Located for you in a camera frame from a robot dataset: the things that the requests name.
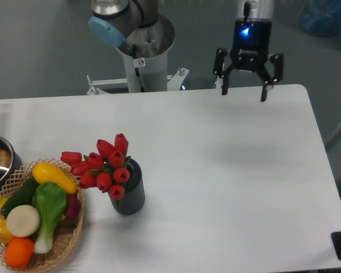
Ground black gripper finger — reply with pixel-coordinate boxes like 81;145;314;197
213;48;239;96
255;52;284;102

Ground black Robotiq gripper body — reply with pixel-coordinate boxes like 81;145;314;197
230;19;272;71

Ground red tulip bouquet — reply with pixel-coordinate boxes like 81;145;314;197
60;133;131;205

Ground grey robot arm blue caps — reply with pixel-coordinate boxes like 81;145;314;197
88;1;284;101

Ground dark grey ribbed vase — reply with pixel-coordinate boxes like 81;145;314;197
110;159;145;216

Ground blue plastic bag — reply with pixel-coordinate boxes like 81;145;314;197
298;1;341;46

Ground purple red onion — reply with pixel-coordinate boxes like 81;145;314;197
64;195;81;219

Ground yellow squash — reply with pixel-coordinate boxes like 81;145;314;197
32;162;77;195

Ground green bok choy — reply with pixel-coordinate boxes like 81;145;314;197
32;182;66;254

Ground woven wicker basket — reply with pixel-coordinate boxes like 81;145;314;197
0;159;85;272

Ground dark green cucumber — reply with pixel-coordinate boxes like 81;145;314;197
1;176;39;217

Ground round cream bun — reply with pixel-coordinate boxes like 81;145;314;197
6;205;40;237

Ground orange fruit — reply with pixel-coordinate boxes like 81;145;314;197
4;237;34;269

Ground yellow bell pepper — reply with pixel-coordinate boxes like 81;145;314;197
0;216;14;244

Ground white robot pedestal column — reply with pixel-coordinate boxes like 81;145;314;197
117;14;175;93

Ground white metal base frame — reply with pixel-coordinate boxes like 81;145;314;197
86;67;190;95

